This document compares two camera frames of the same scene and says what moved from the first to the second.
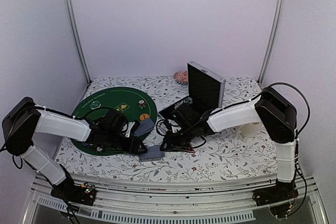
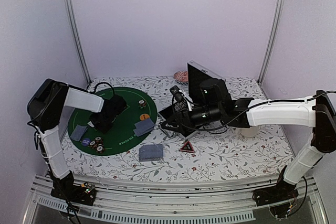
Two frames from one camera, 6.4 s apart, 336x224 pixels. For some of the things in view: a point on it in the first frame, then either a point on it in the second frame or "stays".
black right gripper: [172, 144] to [183, 118]
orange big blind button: [143, 116] stays
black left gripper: [133, 148] to [93, 118]
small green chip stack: [142, 104] stays
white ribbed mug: [249, 130] stays
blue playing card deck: [153, 153] stays
